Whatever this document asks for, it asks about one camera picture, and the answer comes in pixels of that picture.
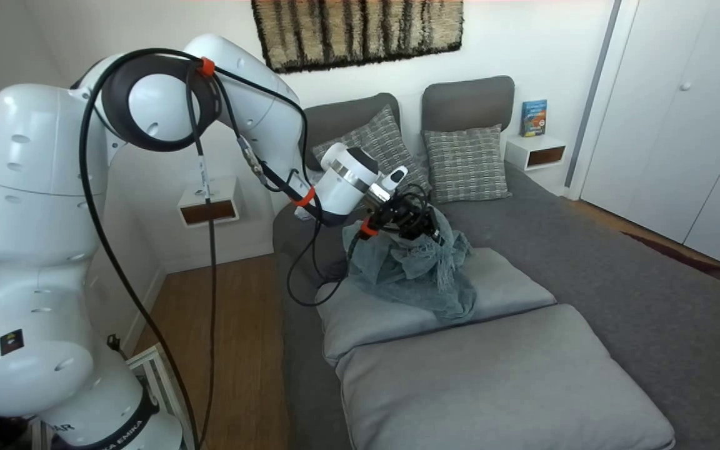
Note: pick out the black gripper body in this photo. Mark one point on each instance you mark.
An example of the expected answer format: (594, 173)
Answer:
(409, 215)

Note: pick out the blue-grey fleece blanket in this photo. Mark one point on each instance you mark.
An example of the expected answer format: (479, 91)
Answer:
(422, 273)

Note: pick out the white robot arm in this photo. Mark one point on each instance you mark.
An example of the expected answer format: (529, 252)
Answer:
(53, 175)

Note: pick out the grey checked pillow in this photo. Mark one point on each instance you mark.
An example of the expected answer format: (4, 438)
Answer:
(384, 143)
(467, 162)

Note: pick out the dark grey headrest pillow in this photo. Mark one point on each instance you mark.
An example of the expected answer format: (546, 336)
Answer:
(337, 117)
(469, 103)

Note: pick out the white bedside shelf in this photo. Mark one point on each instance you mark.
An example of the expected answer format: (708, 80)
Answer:
(536, 153)

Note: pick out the colourful book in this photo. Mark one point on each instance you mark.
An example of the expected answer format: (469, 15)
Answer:
(534, 117)

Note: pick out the white wardrobe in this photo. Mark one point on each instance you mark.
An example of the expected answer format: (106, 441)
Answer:
(656, 141)

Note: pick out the dark grey bed cover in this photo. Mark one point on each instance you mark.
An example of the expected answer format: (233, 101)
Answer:
(658, 318)

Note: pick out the white wall shelf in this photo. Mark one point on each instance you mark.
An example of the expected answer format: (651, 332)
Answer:
(212, 203)

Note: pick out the brown shaggy wall rug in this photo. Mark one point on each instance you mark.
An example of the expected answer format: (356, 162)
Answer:
(337, 32)

